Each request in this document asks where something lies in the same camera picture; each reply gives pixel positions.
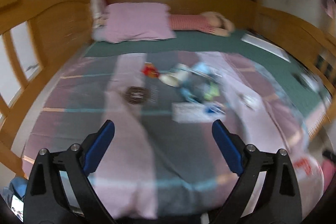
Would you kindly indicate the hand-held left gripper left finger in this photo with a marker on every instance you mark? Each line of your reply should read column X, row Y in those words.
column 101, row 142

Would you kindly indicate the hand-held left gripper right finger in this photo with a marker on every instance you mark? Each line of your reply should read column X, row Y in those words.
column 227, row 145

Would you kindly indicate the white red-printed bin liner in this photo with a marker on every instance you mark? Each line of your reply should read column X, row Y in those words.
column 307, row 179

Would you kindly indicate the pink grey plaid bed sheet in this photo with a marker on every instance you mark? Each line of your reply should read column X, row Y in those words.
column 126, row 161

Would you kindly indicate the light green wrapper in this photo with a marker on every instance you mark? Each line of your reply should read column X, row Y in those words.
column 211, row 92

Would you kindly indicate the pale blue packet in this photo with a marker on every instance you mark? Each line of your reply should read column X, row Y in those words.
column 200, row 68

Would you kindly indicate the white paper cup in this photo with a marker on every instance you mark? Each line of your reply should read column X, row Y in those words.
column 170, row 80

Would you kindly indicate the small red wrapper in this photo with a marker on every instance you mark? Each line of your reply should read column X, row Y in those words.
column 149, row 71

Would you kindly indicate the blue bag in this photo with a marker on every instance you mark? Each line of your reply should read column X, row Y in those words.
column 18, row 186

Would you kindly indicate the white handheld mite vacuum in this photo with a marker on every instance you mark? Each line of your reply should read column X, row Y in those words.
column 311, row 82

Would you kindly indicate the white flat board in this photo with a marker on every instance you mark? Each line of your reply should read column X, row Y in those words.
column 265, row 47

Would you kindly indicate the pink plastic stool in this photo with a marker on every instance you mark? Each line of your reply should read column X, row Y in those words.
column 329, row 174

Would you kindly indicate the pale round plush toy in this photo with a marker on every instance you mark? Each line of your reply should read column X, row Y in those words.
column 98, row 33

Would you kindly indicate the green quilted mattress pad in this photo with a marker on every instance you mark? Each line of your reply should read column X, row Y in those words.
column 183, row 43

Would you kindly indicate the pink pillow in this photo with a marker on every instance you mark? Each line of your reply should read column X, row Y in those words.
column 136, row 22

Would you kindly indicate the red striped plush toy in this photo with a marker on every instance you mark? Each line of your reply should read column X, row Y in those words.
column 189, row 22

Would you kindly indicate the wooden bunk bed frame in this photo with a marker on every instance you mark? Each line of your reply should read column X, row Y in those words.
column 52, row 19

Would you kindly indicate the wooden wall cabinets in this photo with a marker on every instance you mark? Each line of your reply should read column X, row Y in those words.
column 183, row 1

